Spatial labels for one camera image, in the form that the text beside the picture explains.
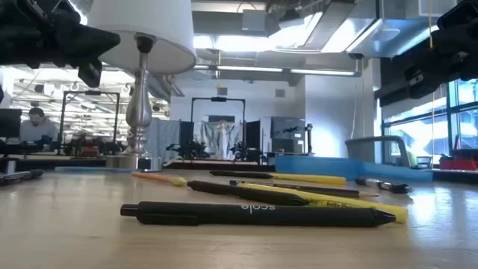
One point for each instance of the black background robot arm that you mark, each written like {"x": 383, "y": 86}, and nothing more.
{"x": 188, "y": 149}
{"x": 244, "y": 152}

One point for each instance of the black marker with clip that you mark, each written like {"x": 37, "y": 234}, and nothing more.
{"x": 388, "y": 185}

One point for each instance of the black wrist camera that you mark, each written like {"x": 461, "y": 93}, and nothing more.
{"x": 424, "y": 80}
{"x": 89, "y": 73}

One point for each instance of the grey fabric panel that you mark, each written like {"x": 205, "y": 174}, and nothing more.
{"x": 162, "y": 138}

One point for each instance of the blue ruler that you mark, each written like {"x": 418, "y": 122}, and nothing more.
{"x": 93, "y": 169}

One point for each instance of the yellow brite liner highlighter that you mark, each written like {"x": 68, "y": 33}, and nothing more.
{"x": 354, "y": 201}

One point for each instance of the red bin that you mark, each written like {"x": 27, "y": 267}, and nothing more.
{"x": 457, "y": 162}

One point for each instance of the yellow paintbrush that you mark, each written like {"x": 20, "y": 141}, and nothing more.
{"x": 157, "y": 177}

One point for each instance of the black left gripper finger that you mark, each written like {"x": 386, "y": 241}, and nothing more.
{"x": 95, "y": 41}

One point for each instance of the crumpled silver cloth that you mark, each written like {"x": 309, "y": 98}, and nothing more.
{"x": 222, "y": 138}

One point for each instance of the blue plastic pencil box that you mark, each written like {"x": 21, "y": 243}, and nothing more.
{"x": 317, "y": 166}

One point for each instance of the silver ventilation duct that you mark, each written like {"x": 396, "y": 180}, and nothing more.
{"x": 354, "y": 30}

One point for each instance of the white shade silver table lamp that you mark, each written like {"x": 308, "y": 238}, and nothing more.
{"x": 142, "y": 33}

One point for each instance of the grey office chair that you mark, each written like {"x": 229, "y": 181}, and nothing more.
{"x": 369, "y": 149}

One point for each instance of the plain black pen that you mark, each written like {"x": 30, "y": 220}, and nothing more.
{"x": 246, "y": 192}

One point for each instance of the black pencil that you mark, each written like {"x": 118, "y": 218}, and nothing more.
{"x": 317, "y": 190}

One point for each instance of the black background rig frame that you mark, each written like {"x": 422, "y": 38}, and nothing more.
{"x": 62, "y": 119}
{"x": 218, "y": 99}

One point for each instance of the long ceiling light fixture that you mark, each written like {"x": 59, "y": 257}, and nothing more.
{"x": 276, "y": 69}

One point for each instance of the black pen with scale print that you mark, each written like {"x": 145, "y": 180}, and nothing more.
{"x": 254, "y": 216}

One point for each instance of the silver metal post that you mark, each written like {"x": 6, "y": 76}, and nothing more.
{"x": 10, "y": 166}

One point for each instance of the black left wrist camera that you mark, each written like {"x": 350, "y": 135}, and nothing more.
{"x": 89, "y": 73}

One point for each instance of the yellow highlighter with black cap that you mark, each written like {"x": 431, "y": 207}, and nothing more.
{"x": 310, "y": 178}

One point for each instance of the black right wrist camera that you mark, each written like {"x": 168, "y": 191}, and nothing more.
{"x": 424, "y": 80}

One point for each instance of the dark grey cabinet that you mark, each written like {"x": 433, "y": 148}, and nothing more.
{"x": 287, "y": 129}

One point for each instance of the black monitor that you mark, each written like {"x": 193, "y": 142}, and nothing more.
{"x": 9, "y": 123}

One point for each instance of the person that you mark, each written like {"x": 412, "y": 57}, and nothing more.
{"x": 37, "y": 129}

